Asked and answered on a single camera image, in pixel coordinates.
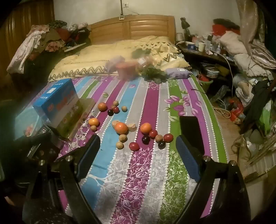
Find black cloth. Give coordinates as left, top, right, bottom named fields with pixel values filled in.
left=239, top=79, right=276, bottom=134

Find blue cardboard box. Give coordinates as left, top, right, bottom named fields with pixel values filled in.
left=32, top=78, right=83, bottom=134

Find striped floral bedsheet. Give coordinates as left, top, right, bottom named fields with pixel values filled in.
left=13, top=74, right=228, bottom=224

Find white cable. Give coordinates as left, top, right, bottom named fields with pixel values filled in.
left=220, top=53, right=234, bottom=97

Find pile of bedding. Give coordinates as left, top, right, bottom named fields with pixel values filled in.
left=212, top=18, right=276, bottom=76

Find green plastic bag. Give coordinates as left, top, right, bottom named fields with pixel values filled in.
left=258, top=100, right=273, bottom=130

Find red plastic bag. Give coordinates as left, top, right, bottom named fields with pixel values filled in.
left=229, top=98, right=246, bottom=124

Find wooden headboard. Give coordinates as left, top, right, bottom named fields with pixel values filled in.
left=87, top=15, right=175, bottom=47

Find cream zigzag-trimmed quilt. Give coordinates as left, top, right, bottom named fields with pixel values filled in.
left=48, top=35, right=191, bottom=82

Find round bowl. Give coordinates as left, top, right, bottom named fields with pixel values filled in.
left=205, top=69, right=220, bottom=79

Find leafy green vegetable bunch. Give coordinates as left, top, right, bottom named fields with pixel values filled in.
left=141, top=67, right=171, bottom=83
left=131, top=48, right=152, bottom=59

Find clear bag of bread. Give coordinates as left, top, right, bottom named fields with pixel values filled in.
left=135, top=55, right=156, bottom=69

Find red carton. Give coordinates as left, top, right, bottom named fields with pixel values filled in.
left=116, top=61, right=138, bottom=80

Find clear plastic bag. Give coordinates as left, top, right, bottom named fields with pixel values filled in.
left=210, top=85, right=231, bottom=104

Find hanging charger cable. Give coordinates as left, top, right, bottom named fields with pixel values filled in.
left=119, top=0, right=125, bottom=21

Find white floral cloth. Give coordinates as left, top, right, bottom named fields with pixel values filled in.
left=6, top=24, right=47, bottom=74

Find wooden wardrobe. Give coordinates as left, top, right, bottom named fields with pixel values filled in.
left=0, top=0, right=55, bottom=65

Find shiny beige curtain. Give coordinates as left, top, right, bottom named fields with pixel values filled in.
left=236, top=0, right=276, bottom=69

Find dark wooden nightstand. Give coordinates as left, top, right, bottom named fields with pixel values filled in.
left=177, top=40, right=238, bottom=74

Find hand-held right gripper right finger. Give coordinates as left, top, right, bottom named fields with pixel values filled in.
left=173, top=135, right=252, bottom=224

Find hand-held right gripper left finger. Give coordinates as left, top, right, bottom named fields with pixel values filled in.
left=22, top=134, right=102, bottom=224

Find green plastic bin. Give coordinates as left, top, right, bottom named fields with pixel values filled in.
left=197, top=79, right=214, bottom=92

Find dark desk lamp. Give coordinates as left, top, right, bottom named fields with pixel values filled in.
left=180, top=17, right=191, bottom=36

